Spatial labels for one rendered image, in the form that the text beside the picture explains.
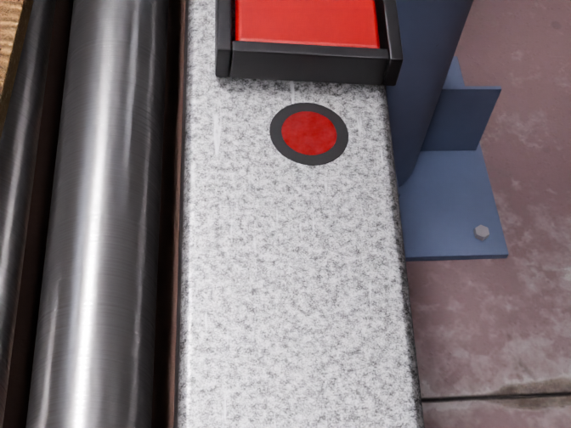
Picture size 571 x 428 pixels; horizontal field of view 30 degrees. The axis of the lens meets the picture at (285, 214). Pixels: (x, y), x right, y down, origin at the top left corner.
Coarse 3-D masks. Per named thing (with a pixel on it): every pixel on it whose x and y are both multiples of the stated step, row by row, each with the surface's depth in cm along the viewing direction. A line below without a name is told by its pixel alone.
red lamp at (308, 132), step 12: (288, 120) 43; (300, 120) 43; (312, 120) 43; (324, 120) 43; (288, 132) 42; (300, 132) 43; (312, 132) 43; (324, 132) 43; (288, 144) 42; (300, 144) 42; (312, 144) 42; (324, 144) 42
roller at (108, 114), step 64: (128, 0) 45; (128, 64) 43; (64, 128) 42; (128, 128) 41; (64, 192) 40; (128, 192) 40; (64, 256) 38; (128, 256) 38; (64, 320) 36; (128, 320) 37; (64, 384) 35; (128, 384) 36
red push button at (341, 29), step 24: (240, 0) 44; (264, 0) 45; (288, 0) 45; (312, 0) 45; (336, 0) 45; (360, 0) 45; (240, 24) 44; (264, 24) 44; (288, 24) 44; (312, 24) 44; (336, 24) 44; (360, 24) 44
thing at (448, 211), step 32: (416, 0) 122; (448, 0) 123; (416, 32) 127; (448, 32) 129; (416, 64) 131; (448, 64) 137; (416, 96) 137; (448, 96) 150; (480, 96) 151; (416, 128) 144; (448, 128) 156; (480, 128) 157; (416, 160) 159; (448, 160) 160; (480, 160) 160; (416, 192) 156; (448, 192) 156; (480, 192) 157; (416, 224) 152; (448, 224) 153; (480, 224) 154; (416, 256) 149; (448, 256) 150; (480, 256) 151
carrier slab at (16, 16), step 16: (0, 0) 42; (16, 0) 42; (32, 0) 44; (0, 16) 42; (16, 16) 42; (0, 32) 41; (16, 32) 41; (0, 48) 41; (16, 48) 41; (0, 64) 40; (16, 64) 42; (0, 80) 40; (0, 96) 39; (0, 112) 39; (0, 128) 40
